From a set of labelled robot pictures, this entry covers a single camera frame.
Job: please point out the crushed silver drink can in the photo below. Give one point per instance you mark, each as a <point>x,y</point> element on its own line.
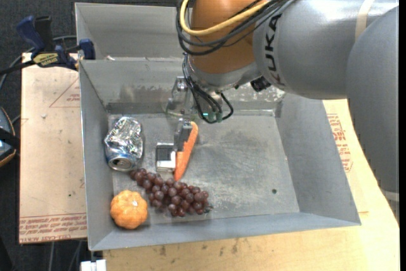
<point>124,139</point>

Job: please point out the small orange toy pumpkin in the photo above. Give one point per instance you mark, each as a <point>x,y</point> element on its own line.
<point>128,210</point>

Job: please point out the brown cardboard board red print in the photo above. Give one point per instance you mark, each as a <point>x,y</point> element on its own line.
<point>50,152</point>

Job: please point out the clear round glass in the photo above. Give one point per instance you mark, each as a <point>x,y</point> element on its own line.
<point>174,114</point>

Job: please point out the orange toy carrot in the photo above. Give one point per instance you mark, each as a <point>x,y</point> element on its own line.
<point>186,152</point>

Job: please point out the grey metal bin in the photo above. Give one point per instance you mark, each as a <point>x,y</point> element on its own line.
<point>241,165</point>

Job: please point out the dark grey plastic block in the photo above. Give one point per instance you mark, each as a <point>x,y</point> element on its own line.
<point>182,136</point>

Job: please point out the black and white small box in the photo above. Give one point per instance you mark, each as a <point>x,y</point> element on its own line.
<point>165,156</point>

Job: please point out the purple toy grape bunch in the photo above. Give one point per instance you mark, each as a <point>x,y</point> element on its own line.
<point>172,192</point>

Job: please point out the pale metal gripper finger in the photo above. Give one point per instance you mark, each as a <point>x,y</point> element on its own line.
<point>191,104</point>
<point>181,85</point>

